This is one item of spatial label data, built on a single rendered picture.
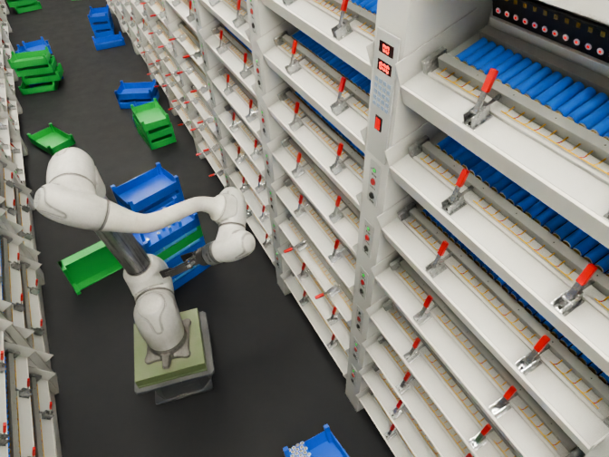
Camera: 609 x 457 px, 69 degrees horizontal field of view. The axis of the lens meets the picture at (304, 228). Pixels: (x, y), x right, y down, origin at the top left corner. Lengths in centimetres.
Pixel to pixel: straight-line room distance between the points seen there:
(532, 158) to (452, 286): 39
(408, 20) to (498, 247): 43
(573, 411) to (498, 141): 49
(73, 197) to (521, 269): 116
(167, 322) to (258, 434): 62
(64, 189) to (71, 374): 117
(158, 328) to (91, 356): 68
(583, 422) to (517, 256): 30
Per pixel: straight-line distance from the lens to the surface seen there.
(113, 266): 274
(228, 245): 163
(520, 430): 113
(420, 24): 90
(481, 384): 115
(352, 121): 116
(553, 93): 83
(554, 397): 96
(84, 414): 228
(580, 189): 72
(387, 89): 95
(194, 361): 192
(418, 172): 99
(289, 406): 206
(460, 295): 103
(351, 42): 108
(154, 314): 176
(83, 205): 144
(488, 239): 88
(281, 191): 184
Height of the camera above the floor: 188
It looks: 44 degrees down
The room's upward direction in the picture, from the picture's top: 2 degrees counter-clockwise
